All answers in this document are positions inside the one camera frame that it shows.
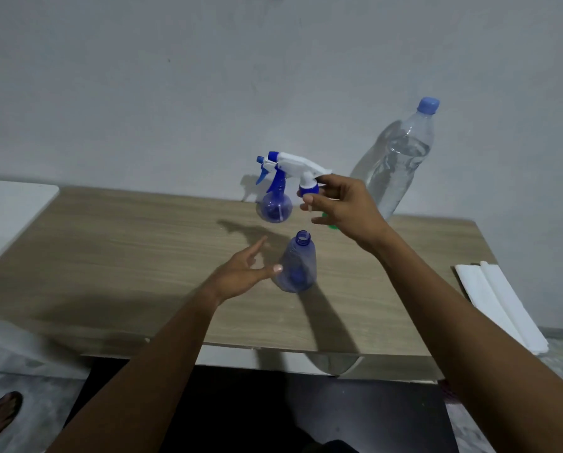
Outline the white side table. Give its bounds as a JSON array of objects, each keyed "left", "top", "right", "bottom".
[{"left": 0, "top": 178, "right": 60, "bottom": 279}]

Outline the person's left forearm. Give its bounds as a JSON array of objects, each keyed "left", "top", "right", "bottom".
[{"left": 48, "top": 287, "right": 222, "bottom": 453}]

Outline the person's right hand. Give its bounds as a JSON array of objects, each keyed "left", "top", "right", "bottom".
[{"left": 296, "top": 173, "right": 395, "bottom": 255}]

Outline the blue spray bottle with sprayer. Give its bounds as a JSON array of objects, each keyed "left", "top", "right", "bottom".
[{"left": 255, "top": 155, "right": 293, "bottom": 224}]

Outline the black floor mat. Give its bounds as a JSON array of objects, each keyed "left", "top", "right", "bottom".
[{"left": 63, "top": 357, "right": 459, "bottom": 453}]

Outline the large clear water bottle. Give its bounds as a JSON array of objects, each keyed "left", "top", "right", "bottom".
[{"left": 350, "top": 96, "right": 441, "bottom": 221}]

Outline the open blue plastic bottle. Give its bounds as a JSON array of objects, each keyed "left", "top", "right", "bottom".
[{"left": 273, "top": 230, "right": 318, "bottom": 294}]

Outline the white blue trigger sprayer head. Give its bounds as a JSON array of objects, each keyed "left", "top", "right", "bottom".
[{"left": 267, "top": 151, "right": 333, "bottom": 214}]

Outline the white folded cloth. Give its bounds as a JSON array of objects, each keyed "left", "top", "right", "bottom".
[{"left": 453, "top": 260, "right": 550, "bottom": 356}]

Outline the person's left hand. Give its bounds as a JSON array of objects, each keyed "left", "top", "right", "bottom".
[{"left": 200, "top": 236, "right": 283, "bottom": 307}]

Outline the person's right forearm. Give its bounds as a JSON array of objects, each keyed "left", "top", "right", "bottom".
[{"left": 375, "top": 230, "right": 563, "bottom": 453}]

